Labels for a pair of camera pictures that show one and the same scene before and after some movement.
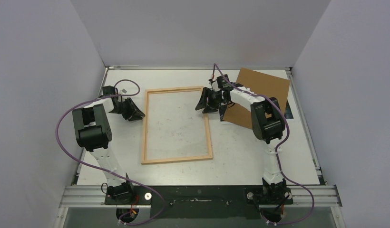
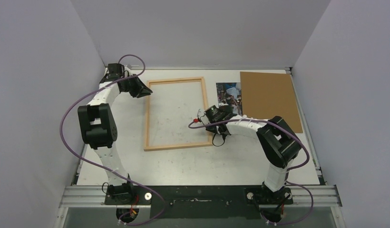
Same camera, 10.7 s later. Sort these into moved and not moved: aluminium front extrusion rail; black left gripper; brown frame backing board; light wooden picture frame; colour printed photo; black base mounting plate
Moved: light wooden picture frame; colour printed photo; black left gripper; brown frame backing board
Not moved: aluminium front extrusion rail; black base mounting plate
